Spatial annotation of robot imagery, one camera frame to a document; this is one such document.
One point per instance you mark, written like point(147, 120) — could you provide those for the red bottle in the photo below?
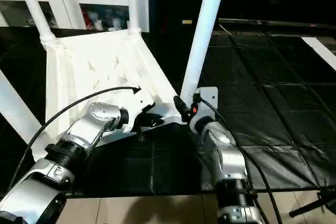
point(87, 20)

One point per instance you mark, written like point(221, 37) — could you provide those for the small tan label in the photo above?
point(187, 22)

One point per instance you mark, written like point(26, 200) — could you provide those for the white plastic table top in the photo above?
point(94, 72)

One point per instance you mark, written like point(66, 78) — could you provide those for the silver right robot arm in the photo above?
point(223, 150)

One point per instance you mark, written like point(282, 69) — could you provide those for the black work mat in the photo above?
point(273, 103)

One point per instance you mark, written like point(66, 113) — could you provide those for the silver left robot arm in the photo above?
point(84, 135)

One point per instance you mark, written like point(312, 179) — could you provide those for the white flat board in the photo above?
point(323, 51)

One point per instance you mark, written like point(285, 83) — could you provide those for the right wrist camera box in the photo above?
point(209, 97)

